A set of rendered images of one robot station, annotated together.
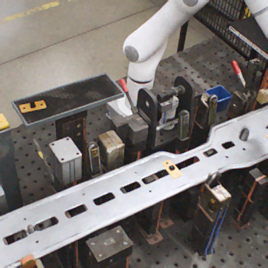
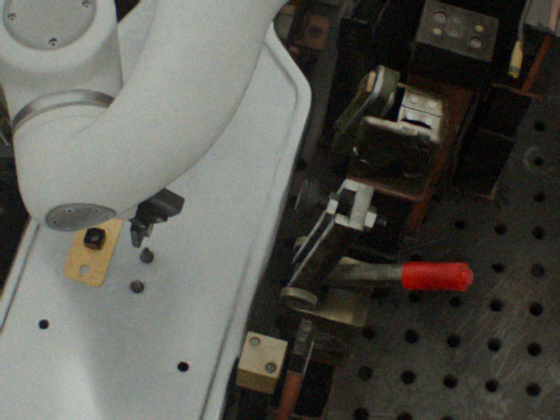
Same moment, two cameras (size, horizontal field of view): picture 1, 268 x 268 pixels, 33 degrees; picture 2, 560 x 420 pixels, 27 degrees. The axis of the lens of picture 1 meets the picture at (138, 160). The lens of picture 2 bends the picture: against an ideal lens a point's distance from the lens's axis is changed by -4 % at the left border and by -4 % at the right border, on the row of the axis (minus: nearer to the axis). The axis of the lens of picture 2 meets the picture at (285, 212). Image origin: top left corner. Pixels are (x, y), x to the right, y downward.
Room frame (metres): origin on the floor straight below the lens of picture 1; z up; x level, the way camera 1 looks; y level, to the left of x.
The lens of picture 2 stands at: (1.68, -0.70, 1.99)
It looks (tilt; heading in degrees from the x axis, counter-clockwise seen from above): 66 degrees down; 133
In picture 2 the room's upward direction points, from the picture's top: 9 degrees clockwise
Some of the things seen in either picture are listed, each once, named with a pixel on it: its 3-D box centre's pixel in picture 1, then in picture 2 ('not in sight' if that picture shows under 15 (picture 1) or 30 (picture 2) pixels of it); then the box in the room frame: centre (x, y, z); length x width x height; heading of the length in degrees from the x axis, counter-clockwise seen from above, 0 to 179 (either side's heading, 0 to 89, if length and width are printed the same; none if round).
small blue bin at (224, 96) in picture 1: (216, 100); not in sight; (1.78, -0.36, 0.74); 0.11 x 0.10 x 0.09; 127
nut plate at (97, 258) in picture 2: not in sight; (94, 238); (1.29, -0.52, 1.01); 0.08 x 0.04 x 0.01; 127
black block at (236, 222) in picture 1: (248, 200); not in sight; (1.08, -0.44, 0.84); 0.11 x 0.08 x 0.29; 37
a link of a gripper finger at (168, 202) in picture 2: not in sight; (137, 191); (1.33, -0.50, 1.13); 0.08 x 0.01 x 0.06; 37
